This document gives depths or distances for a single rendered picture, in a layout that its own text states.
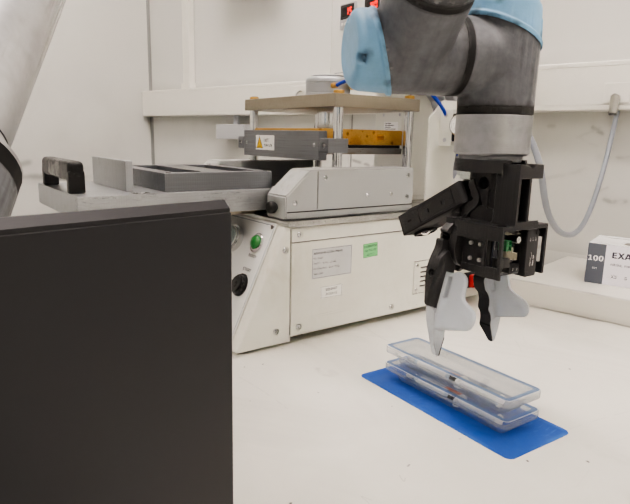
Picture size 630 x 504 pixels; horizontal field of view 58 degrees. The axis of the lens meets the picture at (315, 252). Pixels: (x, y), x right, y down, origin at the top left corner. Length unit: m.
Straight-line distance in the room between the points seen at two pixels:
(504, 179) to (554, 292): 0.54
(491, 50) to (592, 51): 0.84
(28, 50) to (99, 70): 1.90
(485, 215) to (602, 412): 0.27
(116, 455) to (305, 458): 0.38
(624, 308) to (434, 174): 0.38
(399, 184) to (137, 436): 0.76
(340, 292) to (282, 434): 0.32
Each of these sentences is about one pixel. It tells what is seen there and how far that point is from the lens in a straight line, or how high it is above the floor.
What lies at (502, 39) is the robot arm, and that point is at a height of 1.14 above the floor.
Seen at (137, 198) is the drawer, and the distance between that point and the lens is 0.75.
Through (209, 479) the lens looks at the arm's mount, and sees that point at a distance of 0.23.
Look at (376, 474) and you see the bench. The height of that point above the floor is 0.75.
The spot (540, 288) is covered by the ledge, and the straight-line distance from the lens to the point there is 1.11.
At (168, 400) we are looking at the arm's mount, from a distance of 0.21.
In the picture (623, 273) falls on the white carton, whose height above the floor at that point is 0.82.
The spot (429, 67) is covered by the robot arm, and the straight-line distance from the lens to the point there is 0.55.
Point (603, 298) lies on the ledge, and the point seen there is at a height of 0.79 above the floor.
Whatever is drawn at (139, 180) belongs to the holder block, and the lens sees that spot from 0.86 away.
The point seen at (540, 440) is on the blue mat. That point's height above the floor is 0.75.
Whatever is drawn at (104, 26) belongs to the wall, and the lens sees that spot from 2.45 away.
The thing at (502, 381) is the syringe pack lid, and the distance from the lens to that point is 0.65.
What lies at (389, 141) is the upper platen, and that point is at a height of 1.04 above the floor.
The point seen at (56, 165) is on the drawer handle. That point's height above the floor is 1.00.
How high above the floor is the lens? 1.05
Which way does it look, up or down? 11 degrees down
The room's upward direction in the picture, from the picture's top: 1 degrees clockwise
